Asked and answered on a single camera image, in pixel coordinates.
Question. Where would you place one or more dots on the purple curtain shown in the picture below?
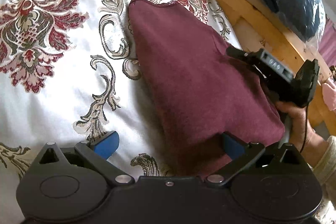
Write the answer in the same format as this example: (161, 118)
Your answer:
(327, 46)

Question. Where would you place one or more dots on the cream sleeve right forearm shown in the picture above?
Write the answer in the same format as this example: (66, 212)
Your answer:
(324, 171)

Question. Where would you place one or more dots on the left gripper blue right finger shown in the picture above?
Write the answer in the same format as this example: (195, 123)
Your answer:
(243, 155)

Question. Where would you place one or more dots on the pink cloth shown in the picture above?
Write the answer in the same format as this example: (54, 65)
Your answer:
(329, 94)

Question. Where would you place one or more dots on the person's right hand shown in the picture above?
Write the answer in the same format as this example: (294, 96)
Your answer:
(311, 145)

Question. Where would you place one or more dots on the wooden bed frame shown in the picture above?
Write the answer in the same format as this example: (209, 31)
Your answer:
(262, 21)

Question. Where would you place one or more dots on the maroon knit garment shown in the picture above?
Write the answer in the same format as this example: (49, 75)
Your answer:
(198, 91)

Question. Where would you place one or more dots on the white floral bedspread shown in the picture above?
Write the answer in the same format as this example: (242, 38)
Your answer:
(69, 73)

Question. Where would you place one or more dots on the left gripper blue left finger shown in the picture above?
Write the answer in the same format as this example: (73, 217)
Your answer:
(95, 155)

